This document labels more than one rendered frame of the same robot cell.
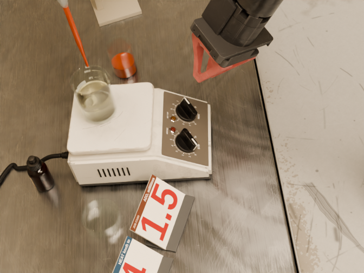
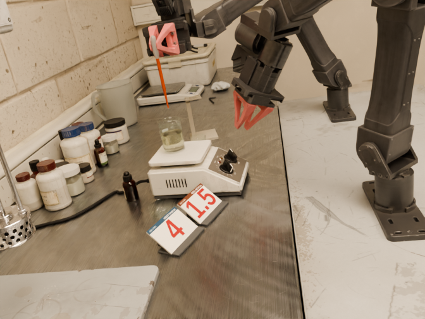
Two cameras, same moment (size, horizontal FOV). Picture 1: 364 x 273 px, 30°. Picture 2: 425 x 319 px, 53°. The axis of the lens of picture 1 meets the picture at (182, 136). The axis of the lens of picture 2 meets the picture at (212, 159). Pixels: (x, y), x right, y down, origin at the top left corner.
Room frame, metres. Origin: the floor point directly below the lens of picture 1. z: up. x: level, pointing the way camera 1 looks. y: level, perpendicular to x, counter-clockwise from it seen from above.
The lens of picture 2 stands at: (-0.26, -0.05, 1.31)
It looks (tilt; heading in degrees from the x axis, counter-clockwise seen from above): 22 degrees down; 5
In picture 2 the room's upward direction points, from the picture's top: 10 degrees counter-clockwise
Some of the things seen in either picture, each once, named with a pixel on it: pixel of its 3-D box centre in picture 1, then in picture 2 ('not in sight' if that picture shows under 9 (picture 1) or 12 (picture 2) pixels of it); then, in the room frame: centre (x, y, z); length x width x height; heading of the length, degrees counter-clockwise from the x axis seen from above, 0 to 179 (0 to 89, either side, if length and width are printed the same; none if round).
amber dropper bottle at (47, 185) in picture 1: (38, 170); (129, 185); (0.60, 0.22, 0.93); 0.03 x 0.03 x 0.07
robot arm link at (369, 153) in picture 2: not in sight; (388, 154); (0.42, -0.29, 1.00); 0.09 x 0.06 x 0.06; 127
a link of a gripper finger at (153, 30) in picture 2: not in sight; (163, 42); (0.68, 0.09, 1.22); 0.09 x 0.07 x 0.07; 169
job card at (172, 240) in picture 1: (163, 213); (203, 203); (0.49, 0.05, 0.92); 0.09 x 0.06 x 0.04; 153
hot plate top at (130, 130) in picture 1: (111, 117); (181, 152); (0.63, 0.09, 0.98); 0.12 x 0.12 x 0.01; 80
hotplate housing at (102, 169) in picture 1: (135, 134); (195, 169); (0.62, 0.07, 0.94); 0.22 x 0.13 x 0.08; 80
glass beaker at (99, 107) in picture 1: (96, 95); (172, 134); (0.64, 0.10, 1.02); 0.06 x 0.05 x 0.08; 70
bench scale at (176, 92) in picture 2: not in sight; (171, 92); (1.53, 0.23, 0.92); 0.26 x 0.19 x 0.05; 82
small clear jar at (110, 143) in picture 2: not in sight; (110, 143); (0.94, 0.35, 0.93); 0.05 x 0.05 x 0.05
